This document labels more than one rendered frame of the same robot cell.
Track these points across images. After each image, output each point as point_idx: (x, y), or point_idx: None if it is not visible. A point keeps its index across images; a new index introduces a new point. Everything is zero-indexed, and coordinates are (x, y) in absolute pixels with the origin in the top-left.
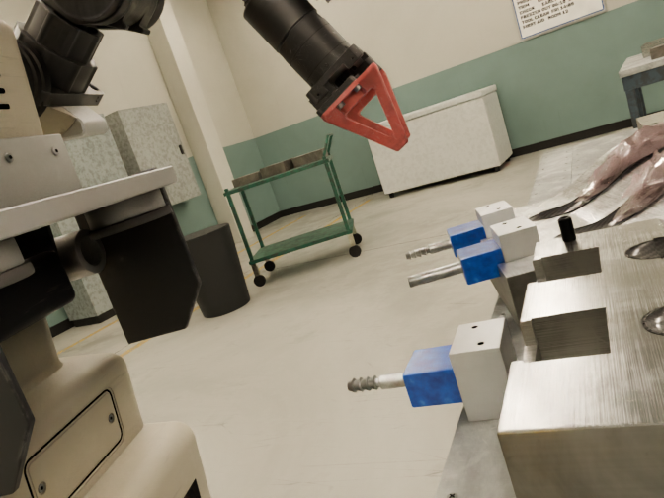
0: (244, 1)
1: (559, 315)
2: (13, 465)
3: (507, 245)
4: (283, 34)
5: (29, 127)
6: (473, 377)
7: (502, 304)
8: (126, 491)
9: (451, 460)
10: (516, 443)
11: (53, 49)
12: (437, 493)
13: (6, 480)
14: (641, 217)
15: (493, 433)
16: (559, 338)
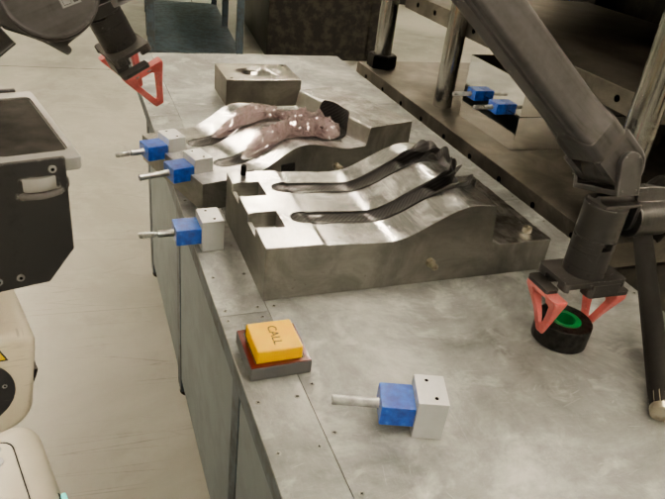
0: None
1: (261, 212)
2: (56, 267)
3: (198, 165)
4: (101, 17)
5: None
6: (210, 233)
7: (180, 194)
8: (9, 293)
9: (204, 266)
10: (270, 251)
11: None
12: (206, 277)
13: (49, 274)
14: (256, 160)
15: (216, 255)
16: (258, 220)
